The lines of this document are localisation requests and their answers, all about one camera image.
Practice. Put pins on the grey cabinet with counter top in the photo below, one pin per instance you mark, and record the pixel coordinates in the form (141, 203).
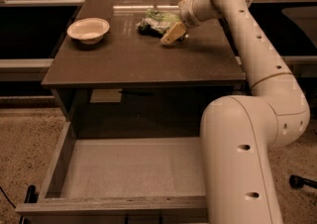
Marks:
(131, 86)

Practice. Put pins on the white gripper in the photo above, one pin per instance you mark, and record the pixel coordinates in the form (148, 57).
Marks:
(189, 20)

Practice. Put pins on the white paper bowl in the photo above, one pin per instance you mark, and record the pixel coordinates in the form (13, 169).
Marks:
(88, 31)

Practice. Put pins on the black caster bottom left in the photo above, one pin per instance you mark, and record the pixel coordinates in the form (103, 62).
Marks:
(31, 197)

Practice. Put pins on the black caster wheel right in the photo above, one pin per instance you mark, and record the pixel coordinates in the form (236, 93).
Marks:
(296, 181)

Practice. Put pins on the open grey top drawer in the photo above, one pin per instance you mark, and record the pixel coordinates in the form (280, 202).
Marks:
(103, 181)

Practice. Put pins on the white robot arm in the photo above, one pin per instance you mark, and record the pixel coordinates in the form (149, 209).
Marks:
(237, 131)

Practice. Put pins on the green jalapeno chip bag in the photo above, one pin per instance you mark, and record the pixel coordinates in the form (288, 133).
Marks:
(156, 23)

